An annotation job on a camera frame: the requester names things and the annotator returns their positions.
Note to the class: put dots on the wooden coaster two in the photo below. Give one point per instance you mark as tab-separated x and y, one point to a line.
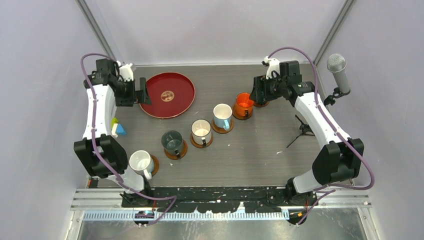
220	130

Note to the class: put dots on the wooden coaster three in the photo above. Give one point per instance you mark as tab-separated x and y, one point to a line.
201	142

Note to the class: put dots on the colourful toy blocks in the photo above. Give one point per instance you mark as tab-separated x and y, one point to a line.
117	129

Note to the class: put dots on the silver microphone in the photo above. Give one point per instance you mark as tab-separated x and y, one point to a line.
336	64

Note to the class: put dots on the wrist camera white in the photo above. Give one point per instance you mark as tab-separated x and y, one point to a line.
126	72
273	67

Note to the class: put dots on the light blue mug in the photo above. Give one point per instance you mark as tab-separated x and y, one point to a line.
222	116

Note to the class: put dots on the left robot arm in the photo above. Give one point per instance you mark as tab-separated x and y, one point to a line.
111	85

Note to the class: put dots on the wooden coaster four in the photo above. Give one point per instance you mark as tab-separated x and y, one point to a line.
177	154

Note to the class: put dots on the wooden coaster five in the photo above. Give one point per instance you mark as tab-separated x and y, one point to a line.
156	165

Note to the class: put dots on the wooden coaster one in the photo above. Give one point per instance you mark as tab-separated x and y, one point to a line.
247	115

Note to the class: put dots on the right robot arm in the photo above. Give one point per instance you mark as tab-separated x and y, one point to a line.
335	162

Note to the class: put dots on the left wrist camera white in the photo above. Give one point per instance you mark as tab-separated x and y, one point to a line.
126	72

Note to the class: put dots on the wooden coaster six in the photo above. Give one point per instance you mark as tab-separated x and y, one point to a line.
261	105

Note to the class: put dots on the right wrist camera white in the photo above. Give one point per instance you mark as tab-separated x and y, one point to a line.
273	67

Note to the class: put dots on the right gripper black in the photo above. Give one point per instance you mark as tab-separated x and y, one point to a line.
261	82

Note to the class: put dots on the red round tray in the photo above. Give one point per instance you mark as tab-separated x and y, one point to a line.
171	94

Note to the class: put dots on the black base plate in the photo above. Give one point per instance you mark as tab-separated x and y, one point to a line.
255	199

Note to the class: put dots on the silver white mug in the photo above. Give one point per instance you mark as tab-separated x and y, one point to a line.
201	127

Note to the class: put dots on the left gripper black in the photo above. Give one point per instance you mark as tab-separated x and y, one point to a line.
129	101

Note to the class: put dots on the orange black mug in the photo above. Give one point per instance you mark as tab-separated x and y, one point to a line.
243	103

